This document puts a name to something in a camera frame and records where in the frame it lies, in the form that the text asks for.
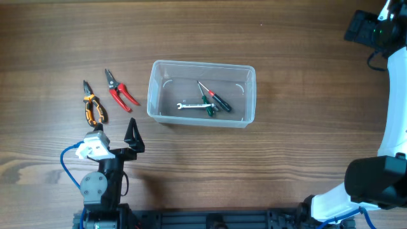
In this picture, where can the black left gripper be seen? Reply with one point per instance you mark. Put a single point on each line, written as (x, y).
(135, 142)

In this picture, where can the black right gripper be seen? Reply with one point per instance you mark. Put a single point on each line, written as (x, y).
(363, 36)

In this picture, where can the orange black pliers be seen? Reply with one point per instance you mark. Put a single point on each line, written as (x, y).
(91, 101)

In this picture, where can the red handled cutters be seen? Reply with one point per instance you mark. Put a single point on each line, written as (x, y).
(116, 88)

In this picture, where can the silver socket wrench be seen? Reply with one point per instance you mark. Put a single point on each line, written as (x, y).
(193, 106)

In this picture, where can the red black screwdriver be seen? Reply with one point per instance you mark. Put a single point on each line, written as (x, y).
(217, 98)

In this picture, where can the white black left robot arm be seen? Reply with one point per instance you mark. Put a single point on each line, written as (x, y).
(102, 189)

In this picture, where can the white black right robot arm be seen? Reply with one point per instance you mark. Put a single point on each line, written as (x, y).
(379, 182)

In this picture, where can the clear plastic container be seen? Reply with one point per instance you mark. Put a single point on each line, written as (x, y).
(173, 82)

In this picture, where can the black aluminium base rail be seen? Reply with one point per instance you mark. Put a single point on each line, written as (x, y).
(265, 219)

